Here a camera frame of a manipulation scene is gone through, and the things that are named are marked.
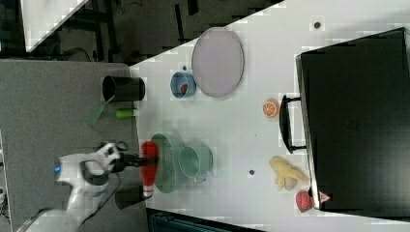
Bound green spatula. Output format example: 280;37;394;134
88;96;139;127

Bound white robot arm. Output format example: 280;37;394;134
17;141;160;232

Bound black cylinder holder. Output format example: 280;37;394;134
115;185;154;210
102;75;146;102

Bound green metal cup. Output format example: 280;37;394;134
178;144;213;183

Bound blue bowl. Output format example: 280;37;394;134
170;72;196;99

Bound black toaster oven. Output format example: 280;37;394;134
296;28;410;220

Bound black cylinder holder lower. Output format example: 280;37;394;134
115;185;154;210

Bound small strawberry in bowl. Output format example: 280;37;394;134
180;84;188;96

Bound red strawberry toy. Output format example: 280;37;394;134
295;190;313;213

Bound large grey round plate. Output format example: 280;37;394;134
191;27;245;98

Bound red ketchup bottle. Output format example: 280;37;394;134
141;141;159;186

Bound black oven door handle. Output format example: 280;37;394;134
279;95;307;154

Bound orange slice toy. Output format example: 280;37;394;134
262;100;279;118

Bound peeled banana toy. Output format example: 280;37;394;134
269;156;308;190

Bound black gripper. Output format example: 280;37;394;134
111;154;159;173

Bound black cylinder holder upper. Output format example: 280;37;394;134
102;75;146;102

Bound green oval strainer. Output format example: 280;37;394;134
151;133;184;193

